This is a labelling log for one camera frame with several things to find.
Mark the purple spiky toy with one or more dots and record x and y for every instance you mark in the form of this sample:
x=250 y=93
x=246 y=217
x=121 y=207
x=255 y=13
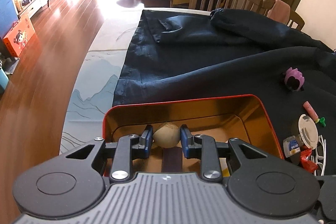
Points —
x=294 y=74

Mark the orange gift box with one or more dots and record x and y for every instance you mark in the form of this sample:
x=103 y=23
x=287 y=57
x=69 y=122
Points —
x=22 y=36

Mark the dark blue cloth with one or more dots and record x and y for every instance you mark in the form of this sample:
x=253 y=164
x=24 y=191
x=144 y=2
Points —
x=210 y=56

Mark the small jar with blue label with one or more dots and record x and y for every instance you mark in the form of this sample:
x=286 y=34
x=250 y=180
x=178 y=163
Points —
x=292 y=149

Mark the red metal tin box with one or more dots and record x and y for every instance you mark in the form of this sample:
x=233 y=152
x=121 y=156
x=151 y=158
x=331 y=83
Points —
x=210 y=111

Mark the wooden chair with pink cloth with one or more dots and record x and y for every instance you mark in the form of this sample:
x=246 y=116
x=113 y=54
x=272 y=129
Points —
x=296 y=20

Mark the beige round nut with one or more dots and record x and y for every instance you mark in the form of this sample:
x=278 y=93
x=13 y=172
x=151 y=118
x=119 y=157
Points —
x=166 y=136

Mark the red snack packet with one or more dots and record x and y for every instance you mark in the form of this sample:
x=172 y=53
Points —
x=308 y=162

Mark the pink tube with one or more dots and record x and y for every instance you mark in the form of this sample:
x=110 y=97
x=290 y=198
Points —
x=310 y=111

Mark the landscape printed table mat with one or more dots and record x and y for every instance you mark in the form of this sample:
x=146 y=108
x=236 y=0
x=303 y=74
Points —
x=105 y=61

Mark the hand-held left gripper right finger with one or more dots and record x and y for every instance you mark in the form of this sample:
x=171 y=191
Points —
x=184 y=140

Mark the white plastic glasses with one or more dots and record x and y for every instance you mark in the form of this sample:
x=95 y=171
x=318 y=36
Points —
x=322 y=150

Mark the pink cloth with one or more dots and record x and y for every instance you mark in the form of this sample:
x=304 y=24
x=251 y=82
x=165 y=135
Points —
x=279 y=10

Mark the teal container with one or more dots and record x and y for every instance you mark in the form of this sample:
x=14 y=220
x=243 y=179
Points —
x=3 y=79

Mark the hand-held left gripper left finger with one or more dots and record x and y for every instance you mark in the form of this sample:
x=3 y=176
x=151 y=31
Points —
x=148 y=138

